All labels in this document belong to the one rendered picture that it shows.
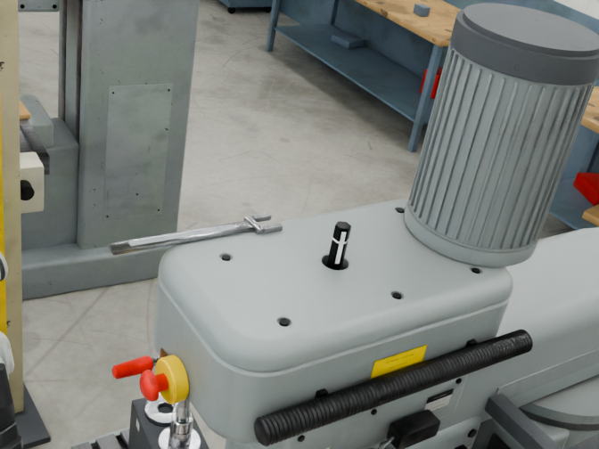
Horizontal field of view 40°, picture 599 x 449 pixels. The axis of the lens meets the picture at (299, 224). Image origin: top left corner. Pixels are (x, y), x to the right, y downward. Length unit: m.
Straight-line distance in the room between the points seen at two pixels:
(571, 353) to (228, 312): 0.70
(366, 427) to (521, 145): 0.44
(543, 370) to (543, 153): 0.46
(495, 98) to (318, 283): 0.33
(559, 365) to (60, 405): 2.48
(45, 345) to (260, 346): 2.95
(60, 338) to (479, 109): 3.03
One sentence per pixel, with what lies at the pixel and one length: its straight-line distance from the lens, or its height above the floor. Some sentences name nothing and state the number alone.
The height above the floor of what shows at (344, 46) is 0.24.
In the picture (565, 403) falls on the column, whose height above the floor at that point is 1.56.
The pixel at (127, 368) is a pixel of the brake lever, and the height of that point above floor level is 1.71.
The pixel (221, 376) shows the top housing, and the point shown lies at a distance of 0.97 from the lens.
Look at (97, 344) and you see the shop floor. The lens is 3.86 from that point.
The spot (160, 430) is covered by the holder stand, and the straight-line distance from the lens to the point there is 1.87.
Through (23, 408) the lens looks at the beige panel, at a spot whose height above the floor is 0.03.
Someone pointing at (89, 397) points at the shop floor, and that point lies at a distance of 3.60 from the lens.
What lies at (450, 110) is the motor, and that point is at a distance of 1.12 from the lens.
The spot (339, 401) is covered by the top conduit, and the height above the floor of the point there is 1.81.
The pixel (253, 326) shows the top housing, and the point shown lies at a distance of 0.96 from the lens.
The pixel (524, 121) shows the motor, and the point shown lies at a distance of 1.09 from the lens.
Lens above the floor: 2.48
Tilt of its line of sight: 30 degrees down
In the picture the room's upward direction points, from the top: 11 degrees clockwise
